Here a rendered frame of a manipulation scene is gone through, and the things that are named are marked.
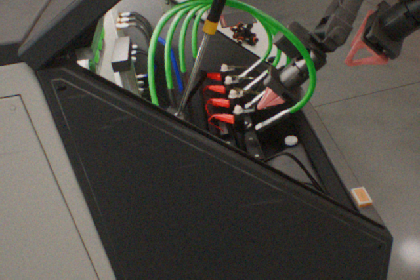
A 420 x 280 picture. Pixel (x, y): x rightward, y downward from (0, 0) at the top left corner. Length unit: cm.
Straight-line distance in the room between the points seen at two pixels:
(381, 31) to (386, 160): 197
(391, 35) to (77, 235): 65
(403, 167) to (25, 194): 222
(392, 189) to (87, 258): 192
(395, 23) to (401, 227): 167
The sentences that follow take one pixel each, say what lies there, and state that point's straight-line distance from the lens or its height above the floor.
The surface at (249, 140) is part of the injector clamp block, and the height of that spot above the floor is 98.
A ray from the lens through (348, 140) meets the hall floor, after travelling 284.
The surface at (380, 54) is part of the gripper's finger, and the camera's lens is 80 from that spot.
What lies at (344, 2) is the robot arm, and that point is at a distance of 106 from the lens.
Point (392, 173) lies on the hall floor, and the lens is 263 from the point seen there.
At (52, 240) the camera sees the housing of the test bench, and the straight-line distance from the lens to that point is 87.
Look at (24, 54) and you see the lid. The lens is 62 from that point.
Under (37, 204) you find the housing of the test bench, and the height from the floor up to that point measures 121.
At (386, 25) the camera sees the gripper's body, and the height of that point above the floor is 139.
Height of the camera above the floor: 169
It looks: 34 degrees down
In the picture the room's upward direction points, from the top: 9 degrees counter-clockwise
